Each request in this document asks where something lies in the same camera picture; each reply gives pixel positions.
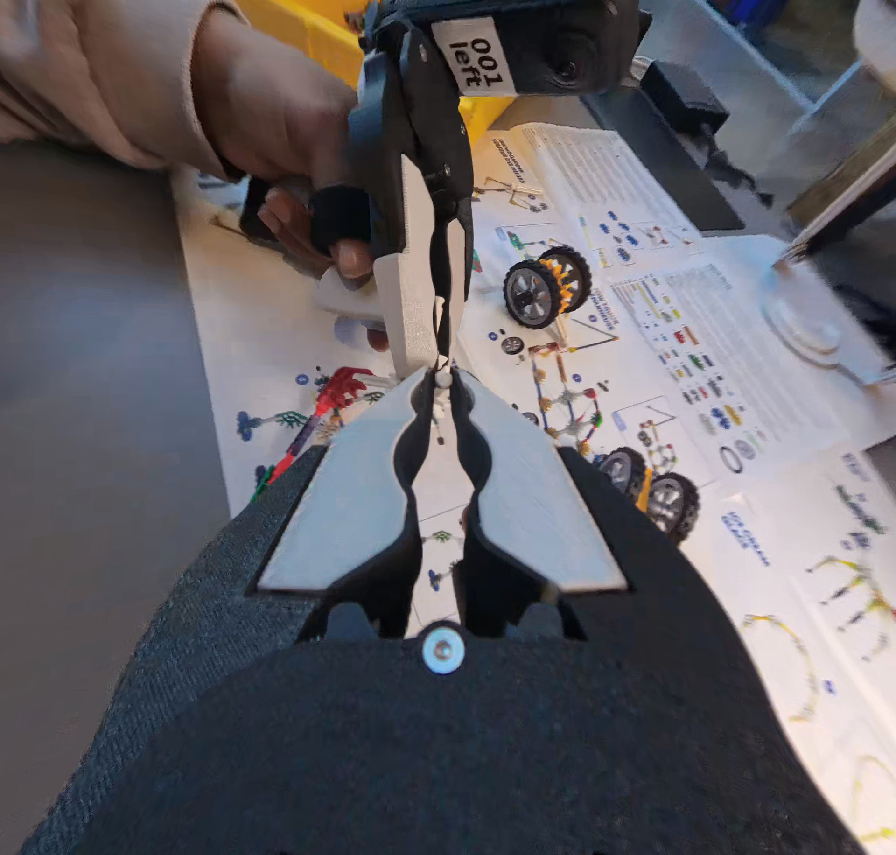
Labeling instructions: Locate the white metal stand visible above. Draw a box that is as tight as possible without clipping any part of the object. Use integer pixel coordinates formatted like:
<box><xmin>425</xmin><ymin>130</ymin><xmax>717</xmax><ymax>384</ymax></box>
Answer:
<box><xmin>762</xmin><ymin>158</ymin><xmax>896</xmax><ymax>388</ymax></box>

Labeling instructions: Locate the black power adapter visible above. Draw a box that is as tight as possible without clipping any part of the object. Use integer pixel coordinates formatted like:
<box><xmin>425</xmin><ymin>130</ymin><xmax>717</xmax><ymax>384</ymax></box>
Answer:
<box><xmin>640</xmin><ymin>59</ymin><xmax>730</xmax><ymax>136</ymax></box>

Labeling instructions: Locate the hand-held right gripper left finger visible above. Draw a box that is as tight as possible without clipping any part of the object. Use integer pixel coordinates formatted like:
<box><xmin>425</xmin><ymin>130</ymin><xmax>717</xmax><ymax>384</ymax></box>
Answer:
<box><xmin>256</xmin><ymin>368</ymin><xmax>435</xmax><ymax>595</ymax></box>

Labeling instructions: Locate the red connector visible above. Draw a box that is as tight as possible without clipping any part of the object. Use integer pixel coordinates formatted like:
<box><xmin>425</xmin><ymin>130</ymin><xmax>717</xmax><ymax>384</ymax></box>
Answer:
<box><xmin>315</xmin><ymin>367</ymin><xmax>375</xmax><ymax>411</ymax></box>

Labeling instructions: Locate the purple connector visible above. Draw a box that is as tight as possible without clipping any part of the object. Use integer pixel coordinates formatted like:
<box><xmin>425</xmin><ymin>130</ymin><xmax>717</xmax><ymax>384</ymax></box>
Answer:
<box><xmin>280</xmin><ymin>407</ymin><xmax>330</xmax><ymax>464</ymax></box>

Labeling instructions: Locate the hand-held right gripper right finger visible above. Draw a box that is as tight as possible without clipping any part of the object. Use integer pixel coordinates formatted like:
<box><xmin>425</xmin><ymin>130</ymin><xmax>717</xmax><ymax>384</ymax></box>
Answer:
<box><xmin>448</xmin><ymin>367</ymin><xmax>629</xmax><ymax>600</ymax></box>

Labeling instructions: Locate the black flat panel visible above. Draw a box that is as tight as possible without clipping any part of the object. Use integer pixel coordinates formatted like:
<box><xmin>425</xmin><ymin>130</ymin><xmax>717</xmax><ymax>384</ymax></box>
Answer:
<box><xmin>584</xmin><ymin>88</ymin><xmax>748</xmax><ymax>234</ymax></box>

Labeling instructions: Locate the white printed instruction sheet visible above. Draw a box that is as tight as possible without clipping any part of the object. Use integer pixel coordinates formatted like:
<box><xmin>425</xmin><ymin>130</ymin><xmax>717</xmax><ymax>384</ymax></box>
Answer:
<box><xmin>171</xmin><ymin>121</ymin><xmax>896</xmax><ymax>855</ymax></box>

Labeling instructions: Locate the person's left hand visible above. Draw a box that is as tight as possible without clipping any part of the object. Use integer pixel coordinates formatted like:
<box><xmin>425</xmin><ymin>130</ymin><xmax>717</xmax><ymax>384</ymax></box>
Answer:
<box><xmin>190</xmin><ymin>11</ymin><xmax>379</xmax><ymax>289</ymax></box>

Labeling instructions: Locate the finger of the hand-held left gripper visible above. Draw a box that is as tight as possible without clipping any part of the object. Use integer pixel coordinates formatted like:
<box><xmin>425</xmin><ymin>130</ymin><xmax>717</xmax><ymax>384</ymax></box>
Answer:
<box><xmin>434</xmin><ymin>217</ymin><xmax>475</xmax><ymax>371</ymax></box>
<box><xmin>373</xmin><ymin>155</ymin><xmax>446</xmax><ymax>380</ymax></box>

